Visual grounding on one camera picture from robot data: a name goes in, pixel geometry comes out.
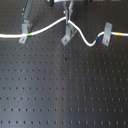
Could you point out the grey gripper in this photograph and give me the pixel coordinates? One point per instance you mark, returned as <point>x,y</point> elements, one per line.
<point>68,13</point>

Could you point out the middle grey cable clip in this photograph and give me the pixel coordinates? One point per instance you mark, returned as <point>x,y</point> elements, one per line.
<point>67,36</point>

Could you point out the grey cable clip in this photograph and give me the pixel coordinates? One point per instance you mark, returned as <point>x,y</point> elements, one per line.
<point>26,28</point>
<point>67,36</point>
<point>107,34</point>

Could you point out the grey metal post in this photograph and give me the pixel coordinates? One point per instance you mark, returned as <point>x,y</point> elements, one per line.
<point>26,10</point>

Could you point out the left grey cable clip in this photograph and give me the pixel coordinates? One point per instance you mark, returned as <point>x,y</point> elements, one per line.
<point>26,28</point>

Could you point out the right grey cable clip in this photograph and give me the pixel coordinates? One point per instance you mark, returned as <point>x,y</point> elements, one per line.
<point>107,34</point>

